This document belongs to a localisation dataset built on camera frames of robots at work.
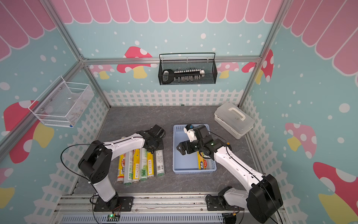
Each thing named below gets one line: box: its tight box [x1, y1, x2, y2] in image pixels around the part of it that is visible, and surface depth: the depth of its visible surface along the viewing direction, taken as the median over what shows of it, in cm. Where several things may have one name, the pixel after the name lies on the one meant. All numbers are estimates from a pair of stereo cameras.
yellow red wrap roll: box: [197, 151, 208, 170], surface depth 87 cm
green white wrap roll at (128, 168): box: [123, 150, 134, 185], surface depth 84 cm
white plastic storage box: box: [213, 101, 255, 140], surface depth 101 cm
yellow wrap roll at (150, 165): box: [146, 151, 155, 178], surface depth 87 cm
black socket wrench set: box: [162, 68, 206, 84], surface depth 91 cm
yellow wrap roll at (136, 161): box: [131, 148, 141, 183], surface depth 85 cm
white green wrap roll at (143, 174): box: [139, 147, 148, 181], surface depth 86 cm
